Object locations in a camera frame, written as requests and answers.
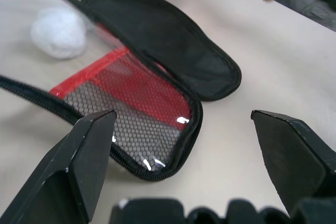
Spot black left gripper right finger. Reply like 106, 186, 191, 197
250, 110, 336, 216

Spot black red paddle case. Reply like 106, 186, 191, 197
0, 0, 243, 182

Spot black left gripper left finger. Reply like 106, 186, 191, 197
0, 110, 117, 224

